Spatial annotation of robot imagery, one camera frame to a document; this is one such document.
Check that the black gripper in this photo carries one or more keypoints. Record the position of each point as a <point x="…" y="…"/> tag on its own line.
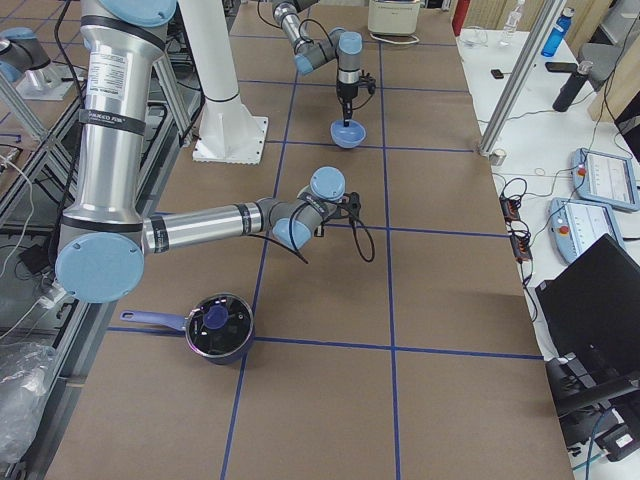
<point x="346" y="93"/>

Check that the blue bowl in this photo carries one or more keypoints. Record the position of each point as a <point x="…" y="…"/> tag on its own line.
<point x="347" y="136"/>

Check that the white toaster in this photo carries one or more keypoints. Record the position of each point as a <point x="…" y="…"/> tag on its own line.
<point x="393" y="17"/>

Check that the black smartphone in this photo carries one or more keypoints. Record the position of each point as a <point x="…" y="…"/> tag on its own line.
<point x="561" y="67"/>

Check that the blue water bottle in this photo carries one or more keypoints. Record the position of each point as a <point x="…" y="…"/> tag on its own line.
<point x="558" y="32"/>

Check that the black thermos bottle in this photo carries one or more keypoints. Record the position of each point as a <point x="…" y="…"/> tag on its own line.
<point x="579" y="74"/>

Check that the dark blue saucepan with lid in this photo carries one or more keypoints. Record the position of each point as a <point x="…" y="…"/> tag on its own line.
<point x="220" y="328"/>

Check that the near blue teach pendant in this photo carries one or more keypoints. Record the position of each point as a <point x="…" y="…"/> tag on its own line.
<point x="576" y="225"/>

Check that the blue teach pendant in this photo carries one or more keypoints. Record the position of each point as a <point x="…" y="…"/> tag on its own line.
<point x="576" y="225"/>
<point x="606" y="178"/>

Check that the far blue teach pendant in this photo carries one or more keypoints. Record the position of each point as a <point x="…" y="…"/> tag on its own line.
<point x="606" y="178"/>

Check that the black laptop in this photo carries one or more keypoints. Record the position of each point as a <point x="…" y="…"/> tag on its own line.
<point x="594" y="303"/>

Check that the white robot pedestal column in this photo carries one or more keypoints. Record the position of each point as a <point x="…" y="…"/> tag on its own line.
<point x="228" y="132"/>

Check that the aluminium frame post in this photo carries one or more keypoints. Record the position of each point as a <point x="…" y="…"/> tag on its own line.
<point x="550" y="11"/>

